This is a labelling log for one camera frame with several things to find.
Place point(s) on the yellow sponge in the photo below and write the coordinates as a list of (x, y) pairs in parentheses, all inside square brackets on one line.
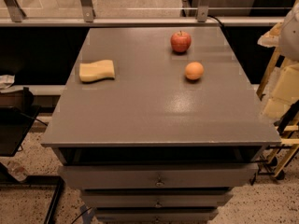
[(90, 72)]

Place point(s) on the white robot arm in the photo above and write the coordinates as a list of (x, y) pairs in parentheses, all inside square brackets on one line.
[(289, 35)]

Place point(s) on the grey drawer cabinet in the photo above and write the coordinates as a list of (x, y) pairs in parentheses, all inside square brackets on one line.
[(151, 145)]

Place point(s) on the orange fruit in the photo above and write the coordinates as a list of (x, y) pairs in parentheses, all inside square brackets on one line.
[(194, 71)]

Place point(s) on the red apple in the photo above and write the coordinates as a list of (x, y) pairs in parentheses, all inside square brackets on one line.
[(180, 41)]

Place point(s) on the black stand left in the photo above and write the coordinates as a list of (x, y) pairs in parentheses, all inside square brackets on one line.
[(17, 115)]

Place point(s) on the crumpled white paper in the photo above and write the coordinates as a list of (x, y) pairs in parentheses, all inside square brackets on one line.
[(6, 81)]

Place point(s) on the metal glass railing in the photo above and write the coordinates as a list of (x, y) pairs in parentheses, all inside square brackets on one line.
[(94, 11)]

